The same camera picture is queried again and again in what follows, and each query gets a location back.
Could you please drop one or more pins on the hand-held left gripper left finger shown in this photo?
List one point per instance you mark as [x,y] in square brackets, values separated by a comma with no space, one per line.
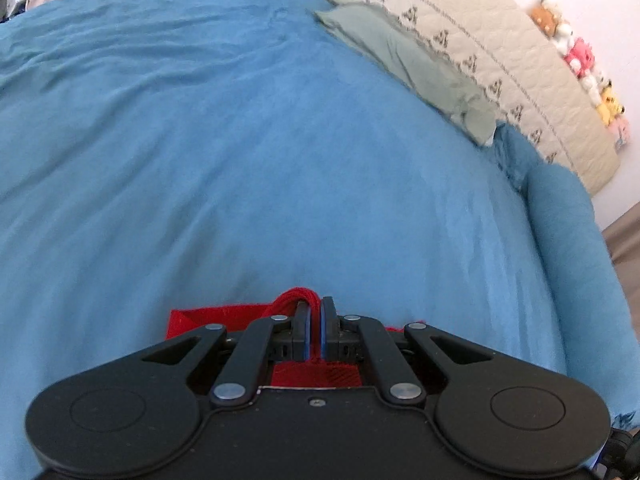
[305,332]

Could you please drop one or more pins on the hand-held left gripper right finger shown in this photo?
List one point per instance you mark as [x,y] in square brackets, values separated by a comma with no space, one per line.
[325,332]

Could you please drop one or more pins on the red knit sweater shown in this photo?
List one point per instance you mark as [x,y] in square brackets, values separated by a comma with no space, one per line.
[200,322]

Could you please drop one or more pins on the blue bed sheet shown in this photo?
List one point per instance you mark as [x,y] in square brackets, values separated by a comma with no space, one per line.
[225,160]

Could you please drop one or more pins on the rolled blue duvet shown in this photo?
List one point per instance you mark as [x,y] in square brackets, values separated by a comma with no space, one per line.
[565,240]

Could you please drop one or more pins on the green pillow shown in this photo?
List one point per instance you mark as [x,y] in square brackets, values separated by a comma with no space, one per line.
[420,70]

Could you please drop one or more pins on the beige curtain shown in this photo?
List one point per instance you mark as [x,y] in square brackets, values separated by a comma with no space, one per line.
[625,245]

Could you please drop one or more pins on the cream quilted headboard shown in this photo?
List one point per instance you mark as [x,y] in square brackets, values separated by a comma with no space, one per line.
[500,45]

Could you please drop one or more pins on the row of plush toys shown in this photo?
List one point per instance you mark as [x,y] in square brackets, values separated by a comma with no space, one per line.
[582,57]

